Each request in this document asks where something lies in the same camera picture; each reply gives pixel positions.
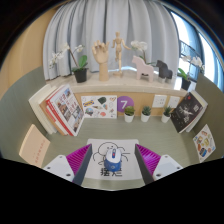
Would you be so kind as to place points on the black cover book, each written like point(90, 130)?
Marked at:
point(186, 112)

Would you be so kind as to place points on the white wall socket plate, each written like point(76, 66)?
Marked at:
point(159, 101)
point(174, 102)

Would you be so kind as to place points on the small succulent in white pot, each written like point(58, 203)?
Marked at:
point(165, 118)
point(145, 117)
point(129, 117)

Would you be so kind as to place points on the purple round number sign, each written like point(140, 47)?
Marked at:
point(124, 103)

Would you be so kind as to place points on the white sticker picture sheet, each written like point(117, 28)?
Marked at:
point(99, 106)

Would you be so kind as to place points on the red-edged photo magazine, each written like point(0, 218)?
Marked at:
point(66, 110)

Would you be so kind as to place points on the white cartoon-print mouse pad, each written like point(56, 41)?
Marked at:
point(128, 166)

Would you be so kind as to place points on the pink wooden horse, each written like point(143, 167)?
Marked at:
point(142, 68)

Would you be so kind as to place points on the blue and white computer mouse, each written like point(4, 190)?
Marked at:
point(113, 161)

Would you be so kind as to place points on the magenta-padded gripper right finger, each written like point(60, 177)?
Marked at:
point(167, 165)

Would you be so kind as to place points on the black wooden horse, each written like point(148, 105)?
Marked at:
point(164, 70)

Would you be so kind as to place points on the white orchid behind pink horse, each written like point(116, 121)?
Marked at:
point(139, 45)

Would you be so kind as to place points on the tan book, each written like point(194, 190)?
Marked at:
point(50, 116)

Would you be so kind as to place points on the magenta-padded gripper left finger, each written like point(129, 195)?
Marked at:
point(59, 166)

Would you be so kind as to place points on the grey curtain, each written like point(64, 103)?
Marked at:
point(100, 23)

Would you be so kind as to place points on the wooden hand model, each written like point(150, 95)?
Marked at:
point(101, 58)

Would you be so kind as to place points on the colourful sticker card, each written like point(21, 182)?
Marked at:
point(204, 143)

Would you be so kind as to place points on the wooden artist mannequin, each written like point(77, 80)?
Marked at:
point(119, 50)

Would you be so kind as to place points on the white orchid in black pot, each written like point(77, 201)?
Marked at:
point(80, 75)
point(185, 83)

